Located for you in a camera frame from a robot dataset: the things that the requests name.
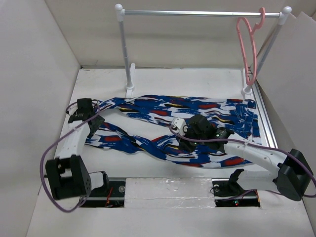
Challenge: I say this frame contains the pink plastic hanger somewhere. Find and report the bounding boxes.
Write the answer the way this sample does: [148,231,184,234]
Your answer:
[236,7,266,86]

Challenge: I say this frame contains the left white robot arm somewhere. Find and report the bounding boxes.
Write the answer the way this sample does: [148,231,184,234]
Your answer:
[45,98,111,200]

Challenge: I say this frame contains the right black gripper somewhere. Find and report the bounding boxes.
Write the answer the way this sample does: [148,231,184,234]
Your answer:
[176,126,206,153]

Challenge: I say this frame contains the white clothes rack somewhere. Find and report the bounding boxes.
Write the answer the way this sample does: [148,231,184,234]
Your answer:
[115,3,292,98]

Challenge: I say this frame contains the blue patterned trousers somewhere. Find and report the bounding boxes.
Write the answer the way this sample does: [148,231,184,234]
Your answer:
[85,95,261,169]

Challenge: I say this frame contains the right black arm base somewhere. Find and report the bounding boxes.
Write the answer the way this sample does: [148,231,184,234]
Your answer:
[210,169,261,207]

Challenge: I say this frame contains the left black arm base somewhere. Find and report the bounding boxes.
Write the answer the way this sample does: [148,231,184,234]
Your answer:
[81,178,126,208]

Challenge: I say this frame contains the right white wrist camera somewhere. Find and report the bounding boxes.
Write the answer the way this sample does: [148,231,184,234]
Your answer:
[171,118,188,136]

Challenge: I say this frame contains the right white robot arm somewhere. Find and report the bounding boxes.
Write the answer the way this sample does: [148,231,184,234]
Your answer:
[170,115,316,201]

